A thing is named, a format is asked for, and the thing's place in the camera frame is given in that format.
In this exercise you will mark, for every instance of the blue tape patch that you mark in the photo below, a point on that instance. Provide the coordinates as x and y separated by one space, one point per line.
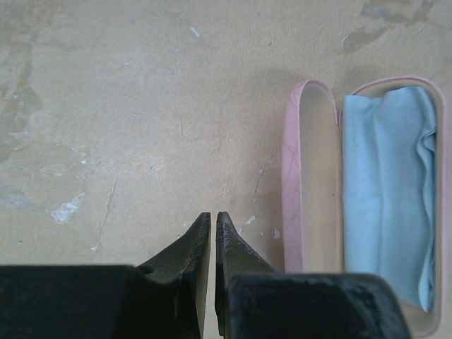
389 153

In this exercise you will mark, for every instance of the pink glasses case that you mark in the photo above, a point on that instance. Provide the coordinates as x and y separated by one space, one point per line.
312 189

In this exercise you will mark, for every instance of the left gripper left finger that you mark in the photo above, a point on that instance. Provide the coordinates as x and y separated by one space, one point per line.
164 297

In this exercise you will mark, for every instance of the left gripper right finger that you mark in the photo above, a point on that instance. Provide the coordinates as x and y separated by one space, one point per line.
253 300

